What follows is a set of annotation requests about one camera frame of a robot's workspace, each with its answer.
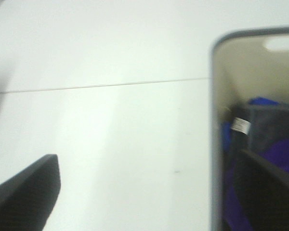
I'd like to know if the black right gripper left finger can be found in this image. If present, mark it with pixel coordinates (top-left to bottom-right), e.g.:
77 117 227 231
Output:
0 154 61 231

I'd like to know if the purple towel in basket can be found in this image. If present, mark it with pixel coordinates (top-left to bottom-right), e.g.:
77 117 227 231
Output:
223 139 289 231

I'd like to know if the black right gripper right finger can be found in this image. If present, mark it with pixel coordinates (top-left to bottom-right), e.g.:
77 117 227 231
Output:
234 150 289 231

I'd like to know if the beige plastic basket grey rim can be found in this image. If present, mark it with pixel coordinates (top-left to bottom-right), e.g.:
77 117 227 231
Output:
210 27 289 231

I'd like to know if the dark grey towel with label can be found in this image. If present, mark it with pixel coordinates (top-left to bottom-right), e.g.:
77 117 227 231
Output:
228 104 289 159

